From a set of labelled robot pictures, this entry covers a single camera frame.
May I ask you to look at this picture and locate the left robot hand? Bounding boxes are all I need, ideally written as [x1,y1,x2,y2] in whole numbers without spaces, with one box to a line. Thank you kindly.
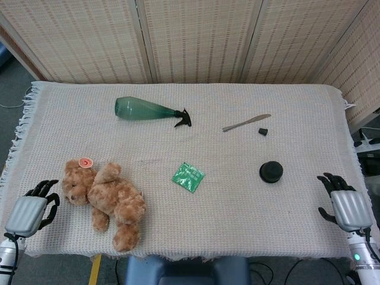
[4,179,61,238]

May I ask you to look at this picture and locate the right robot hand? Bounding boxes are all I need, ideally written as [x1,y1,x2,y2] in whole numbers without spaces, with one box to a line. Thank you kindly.
[316,172,373,233]

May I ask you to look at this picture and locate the black round jar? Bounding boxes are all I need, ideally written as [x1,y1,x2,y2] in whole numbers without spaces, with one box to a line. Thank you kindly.
[258,160,284,182]

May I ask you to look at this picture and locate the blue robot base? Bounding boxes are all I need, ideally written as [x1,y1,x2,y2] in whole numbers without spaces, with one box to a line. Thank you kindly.
[123,255,252,285]

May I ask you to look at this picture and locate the black and white equipment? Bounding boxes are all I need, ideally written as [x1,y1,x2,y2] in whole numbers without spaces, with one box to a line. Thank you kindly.
[353,126,380,179]

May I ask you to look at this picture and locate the brown teddy bear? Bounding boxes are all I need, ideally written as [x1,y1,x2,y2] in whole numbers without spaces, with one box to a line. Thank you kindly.
[61,159,147,253]

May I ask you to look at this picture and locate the grey table knife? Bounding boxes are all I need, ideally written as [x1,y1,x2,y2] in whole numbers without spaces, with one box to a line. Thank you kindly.
[222,113,272,132]

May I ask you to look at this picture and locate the beige woven tablecloth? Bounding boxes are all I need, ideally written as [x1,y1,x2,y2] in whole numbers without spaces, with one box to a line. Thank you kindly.
[0,80,375,262]

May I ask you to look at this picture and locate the green plastic spray bottle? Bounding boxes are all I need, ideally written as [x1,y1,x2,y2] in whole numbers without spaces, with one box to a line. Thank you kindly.
[115,96,192,129]

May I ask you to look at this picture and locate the green foil packet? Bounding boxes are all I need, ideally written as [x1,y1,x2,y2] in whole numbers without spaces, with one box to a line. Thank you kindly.
[171,161,206,195]

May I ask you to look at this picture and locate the beige woven folding screen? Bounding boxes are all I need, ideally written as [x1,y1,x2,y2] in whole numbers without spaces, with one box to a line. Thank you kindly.
[0,0,380,127]

